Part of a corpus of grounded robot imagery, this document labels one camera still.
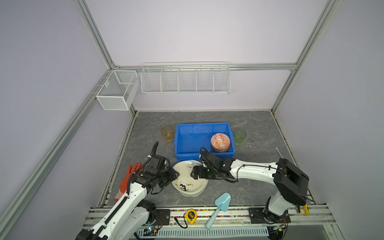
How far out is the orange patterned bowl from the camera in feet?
2.99

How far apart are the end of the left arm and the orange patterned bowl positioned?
320mm

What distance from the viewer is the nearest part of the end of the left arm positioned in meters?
0.57
